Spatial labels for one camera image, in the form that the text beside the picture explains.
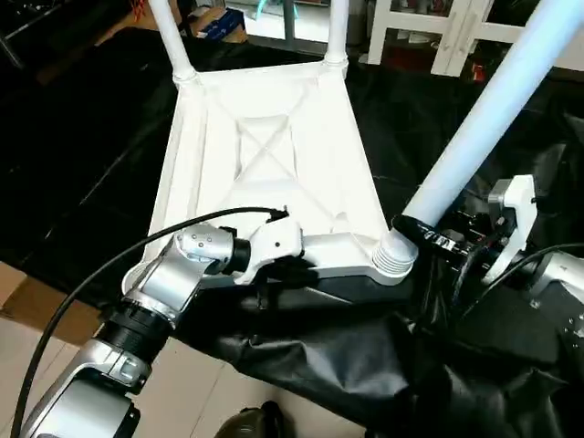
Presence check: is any white plastic table top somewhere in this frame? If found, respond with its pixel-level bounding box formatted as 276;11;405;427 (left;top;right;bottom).
123;55;421;293

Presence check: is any white plastic table leg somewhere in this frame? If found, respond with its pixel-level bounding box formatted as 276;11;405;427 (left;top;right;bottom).
372;0;584;287
323;0;350;70
146;0;198;85

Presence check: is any black work mat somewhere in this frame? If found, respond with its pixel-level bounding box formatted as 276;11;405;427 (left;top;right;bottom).
0;9;584;438

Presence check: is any grey metal pole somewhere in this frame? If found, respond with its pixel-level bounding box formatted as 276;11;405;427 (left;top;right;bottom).
283;0;297;45

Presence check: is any blue box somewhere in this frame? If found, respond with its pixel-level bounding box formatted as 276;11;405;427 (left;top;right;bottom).
194;7;248;43

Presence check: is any brown cardboard board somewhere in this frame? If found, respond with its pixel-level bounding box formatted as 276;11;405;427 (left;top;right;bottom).
96;0;183;45

